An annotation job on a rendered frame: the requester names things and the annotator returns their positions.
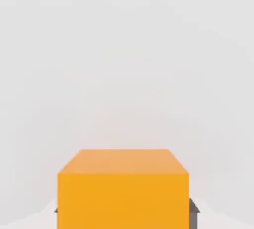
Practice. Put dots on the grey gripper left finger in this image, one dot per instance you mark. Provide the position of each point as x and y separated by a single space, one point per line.
39 220

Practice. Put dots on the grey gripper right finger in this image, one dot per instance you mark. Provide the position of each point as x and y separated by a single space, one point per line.
206 220

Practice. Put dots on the small orange cube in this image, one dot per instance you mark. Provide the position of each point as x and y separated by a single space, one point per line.
123 193

